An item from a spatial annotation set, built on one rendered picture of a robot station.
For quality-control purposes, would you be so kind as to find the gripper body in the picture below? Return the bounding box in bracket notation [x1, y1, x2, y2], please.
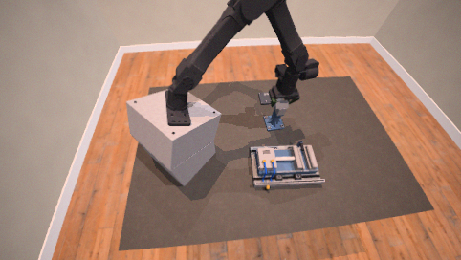
[269, 80, 300, 100]

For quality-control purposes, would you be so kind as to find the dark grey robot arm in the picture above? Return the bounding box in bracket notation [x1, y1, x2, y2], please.
[165, 0, 319, 126]

